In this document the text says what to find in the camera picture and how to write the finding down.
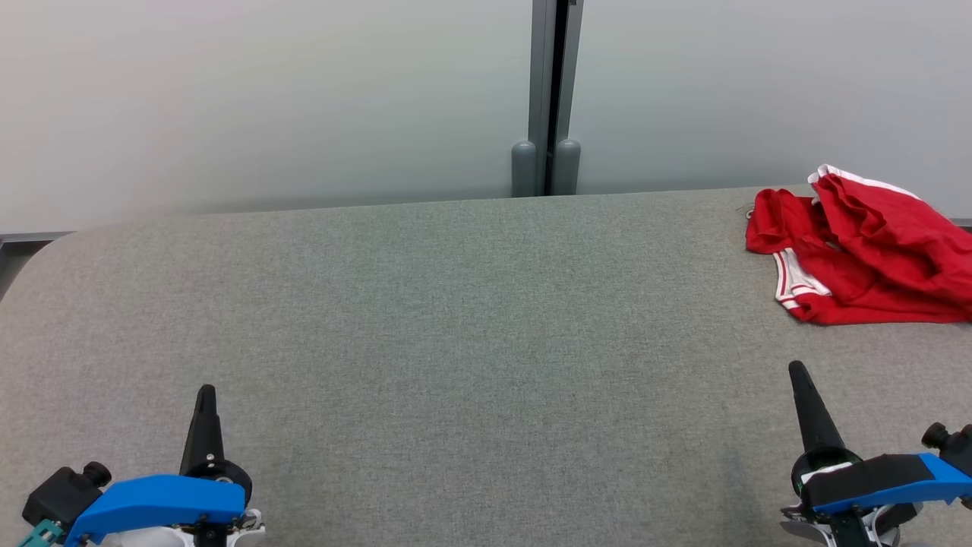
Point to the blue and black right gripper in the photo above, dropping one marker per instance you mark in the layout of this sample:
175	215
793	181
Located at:
873	479

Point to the grey cylindrical post foot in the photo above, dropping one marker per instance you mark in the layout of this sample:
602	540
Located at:
524	171
567	167

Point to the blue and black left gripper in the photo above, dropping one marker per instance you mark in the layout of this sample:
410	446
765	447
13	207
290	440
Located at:
159	497

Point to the red Bulls basketball jersey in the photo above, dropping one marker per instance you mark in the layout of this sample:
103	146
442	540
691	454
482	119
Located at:
786	220

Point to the grey wall partition post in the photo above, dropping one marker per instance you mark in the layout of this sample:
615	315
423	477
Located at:
541	61

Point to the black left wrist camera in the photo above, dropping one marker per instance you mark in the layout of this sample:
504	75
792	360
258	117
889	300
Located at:
61	494

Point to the red shorts with white stripe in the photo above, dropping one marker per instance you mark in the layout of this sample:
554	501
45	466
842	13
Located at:
896	220

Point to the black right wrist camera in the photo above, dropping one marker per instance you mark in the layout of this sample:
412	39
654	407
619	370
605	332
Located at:
957	448

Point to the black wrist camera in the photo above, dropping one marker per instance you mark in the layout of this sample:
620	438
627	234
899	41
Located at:
957	448
61	494

